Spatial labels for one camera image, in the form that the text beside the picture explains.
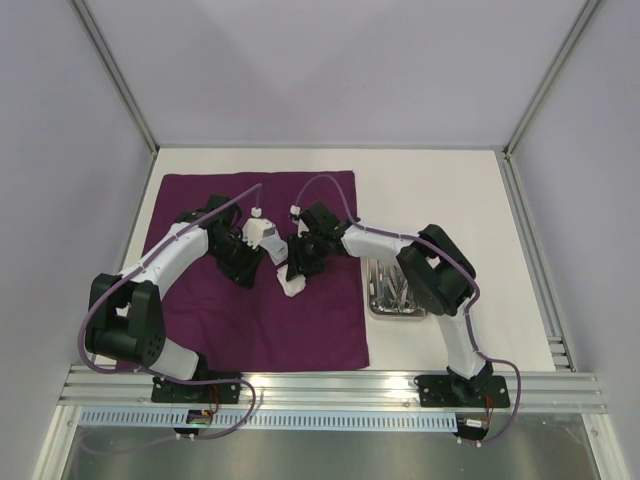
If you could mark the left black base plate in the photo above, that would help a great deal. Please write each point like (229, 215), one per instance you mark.
(225, 391)

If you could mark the blister packet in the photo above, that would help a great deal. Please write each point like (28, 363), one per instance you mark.
(276, 248)

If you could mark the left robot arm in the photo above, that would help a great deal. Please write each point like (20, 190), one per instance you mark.
(125, 320)

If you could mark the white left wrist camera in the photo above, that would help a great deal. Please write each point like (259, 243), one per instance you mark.
(257, 228)

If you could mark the right aluminium side rail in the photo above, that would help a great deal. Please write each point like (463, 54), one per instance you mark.
(558, 339)

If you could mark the stainless steel tray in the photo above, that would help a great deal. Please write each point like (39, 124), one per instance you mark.
(389, 295)

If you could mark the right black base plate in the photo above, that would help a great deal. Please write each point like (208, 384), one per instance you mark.
(452, 391)

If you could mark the slotted cable duct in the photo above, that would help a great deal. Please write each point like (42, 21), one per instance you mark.
(269, 419)

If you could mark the front aluminium rail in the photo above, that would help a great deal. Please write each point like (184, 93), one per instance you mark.
(365, 390)

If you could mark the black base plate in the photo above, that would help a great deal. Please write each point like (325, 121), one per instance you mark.
(452, 391)
(225, 391)

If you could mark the purple cloth mat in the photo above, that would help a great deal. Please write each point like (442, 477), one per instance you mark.
(261, 329)

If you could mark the gauze pad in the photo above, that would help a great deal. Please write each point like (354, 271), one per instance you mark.
(291, 287)

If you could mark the aluminium frame post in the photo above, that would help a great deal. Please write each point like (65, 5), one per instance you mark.
(578, 29)
(89, 23)

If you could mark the right aluminium frame post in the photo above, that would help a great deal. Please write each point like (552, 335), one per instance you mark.
(578, 29)

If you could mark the left aluminium frame post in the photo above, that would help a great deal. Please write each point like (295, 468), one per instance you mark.
(89, 23)

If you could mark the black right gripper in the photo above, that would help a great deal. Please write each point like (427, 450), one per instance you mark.
(304, 256)

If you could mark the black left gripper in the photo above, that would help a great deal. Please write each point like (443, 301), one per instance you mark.
(241, 272)

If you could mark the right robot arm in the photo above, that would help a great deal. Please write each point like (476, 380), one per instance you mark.
(439, 276)

